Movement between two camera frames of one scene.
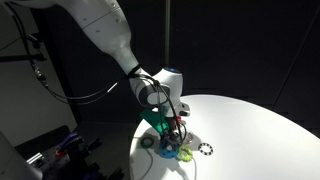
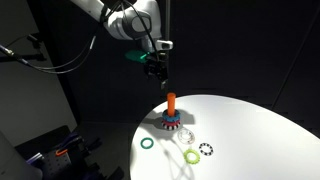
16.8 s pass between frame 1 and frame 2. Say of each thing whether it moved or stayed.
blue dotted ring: moved
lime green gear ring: moved
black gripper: moved
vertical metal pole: stayed
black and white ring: stayed
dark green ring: stayed
